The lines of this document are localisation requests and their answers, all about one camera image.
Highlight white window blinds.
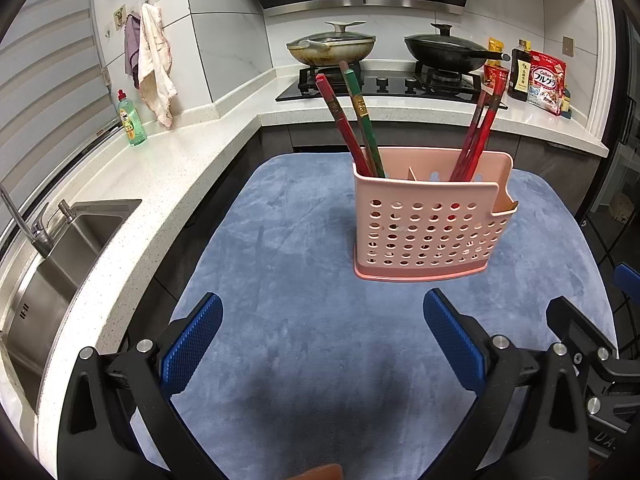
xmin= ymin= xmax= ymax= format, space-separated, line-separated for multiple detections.
xmin=0 ymin=0 xmax=114 ymax=198

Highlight red cereal bag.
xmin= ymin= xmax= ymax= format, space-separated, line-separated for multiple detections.
xmin=525 ymin=49 xmax=569 ymax=117

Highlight red food packet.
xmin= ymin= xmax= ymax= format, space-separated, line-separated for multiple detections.
xmin=482 ymin=63 xmax=511 ymax=94

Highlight black lidded wok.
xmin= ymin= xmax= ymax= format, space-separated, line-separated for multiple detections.
xmin=403 ymin=23 xmax=511 ymax=74

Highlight white hanging towel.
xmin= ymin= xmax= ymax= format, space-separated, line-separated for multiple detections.
xmin=137 ymin=3 xmax=178 ymax=130

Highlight black gas stove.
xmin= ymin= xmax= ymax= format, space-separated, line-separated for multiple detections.
xmin=274 ymin=62 xmax=509 ymax=109

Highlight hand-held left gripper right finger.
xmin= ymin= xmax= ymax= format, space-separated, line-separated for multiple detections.
xmin=422 ymin=288 xmax=589 ymax=480

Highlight steel faucet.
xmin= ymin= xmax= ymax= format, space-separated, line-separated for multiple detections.
xmin=0 ymin=184 xmax=54 ymax=260

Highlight blue plush blanket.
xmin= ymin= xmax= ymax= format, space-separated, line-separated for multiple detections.
xmin=130 ymin=152 xmax=619 ymax=480

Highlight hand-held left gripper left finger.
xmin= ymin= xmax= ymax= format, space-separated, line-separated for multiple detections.
xmin=56 ymin=291 xmax=224 ymax=480

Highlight maroon chopstick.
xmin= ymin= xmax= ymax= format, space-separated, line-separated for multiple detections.
xmin=457 ymin=97 xmax=498 ymax=182

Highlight person's left hand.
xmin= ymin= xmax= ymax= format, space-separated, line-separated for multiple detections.
xmin=294 ymin=463 xmax=345 ymax=480

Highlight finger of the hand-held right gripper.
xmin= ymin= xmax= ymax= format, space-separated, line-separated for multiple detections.
xmin=613 ymin=263 xmax=640 ymax=302
xmin=545 ymin=296 xmax=621 ymax=377

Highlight green dish soap bottle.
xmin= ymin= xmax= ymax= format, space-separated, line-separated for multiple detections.
xmin=116 ymin=88 xmax=148 ymax=148

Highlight green chopstick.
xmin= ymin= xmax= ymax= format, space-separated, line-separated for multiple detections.
xmin=344 ymin=70 xmax=387 ymax=179

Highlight purple hanging cloth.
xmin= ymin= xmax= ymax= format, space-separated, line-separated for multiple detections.
xmin=123 ymin=13 xmax=144 ymax=90

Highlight pink perforated utensil holder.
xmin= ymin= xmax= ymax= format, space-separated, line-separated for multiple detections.
xmin=352 ymin=147 xmax=520 ymax=284

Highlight tan lidded frying pan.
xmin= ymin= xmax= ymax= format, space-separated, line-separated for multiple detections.
xmin=285 ymin=20 xmax=377 ymax=67

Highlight steel sink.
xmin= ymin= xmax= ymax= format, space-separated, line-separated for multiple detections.
xmin=0 ymin=199 xmax=144 ymax=413

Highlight dark red chopstick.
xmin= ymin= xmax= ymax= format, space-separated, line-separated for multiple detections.
xmin=449 ymin=87 xmax=490 ymax=182

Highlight dark soy sauce bottle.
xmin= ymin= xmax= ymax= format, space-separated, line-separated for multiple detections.
xmin=507 ymin=39 xmax=534 ymax=101

